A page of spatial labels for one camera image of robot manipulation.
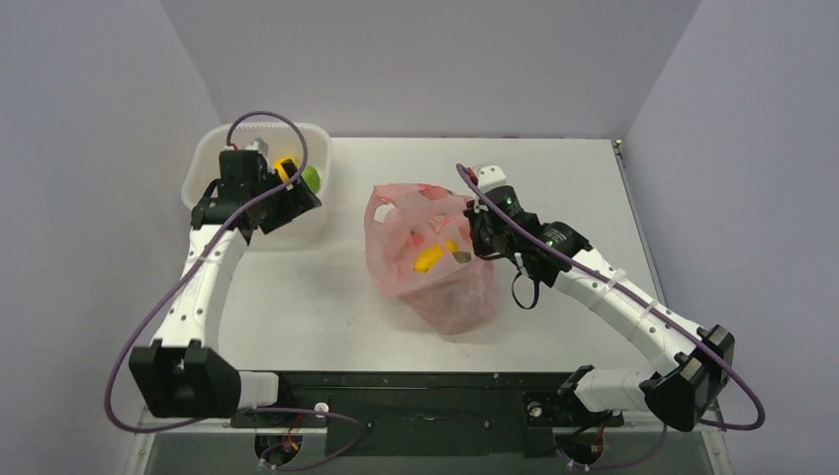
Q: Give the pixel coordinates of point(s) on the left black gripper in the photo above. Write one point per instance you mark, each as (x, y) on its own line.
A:
(297, 202)

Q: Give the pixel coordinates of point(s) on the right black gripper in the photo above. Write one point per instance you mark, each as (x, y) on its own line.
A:
(485, 237)

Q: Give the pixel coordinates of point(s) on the fake green lime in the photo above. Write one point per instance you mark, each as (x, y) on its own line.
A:
(312, 179)

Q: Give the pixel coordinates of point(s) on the pink plastic bag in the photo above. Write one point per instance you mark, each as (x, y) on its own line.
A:
(403, 219)

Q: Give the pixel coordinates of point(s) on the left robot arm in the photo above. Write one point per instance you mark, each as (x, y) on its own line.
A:
(181, 373)

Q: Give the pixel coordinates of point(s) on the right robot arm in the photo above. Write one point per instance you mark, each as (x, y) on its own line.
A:
(683, 373)

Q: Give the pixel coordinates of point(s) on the white plastic basin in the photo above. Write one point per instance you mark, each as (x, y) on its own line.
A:
(281, 141)

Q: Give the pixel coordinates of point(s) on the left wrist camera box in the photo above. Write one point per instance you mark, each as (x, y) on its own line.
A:
(258, 145)

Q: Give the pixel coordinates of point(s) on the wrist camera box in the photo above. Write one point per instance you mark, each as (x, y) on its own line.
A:
(258, 145)
(489, 177)

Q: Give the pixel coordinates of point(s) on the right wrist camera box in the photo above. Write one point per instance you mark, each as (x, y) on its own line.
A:
(489, 177)

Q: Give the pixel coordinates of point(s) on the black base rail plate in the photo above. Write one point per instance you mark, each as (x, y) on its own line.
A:
(432, 413)

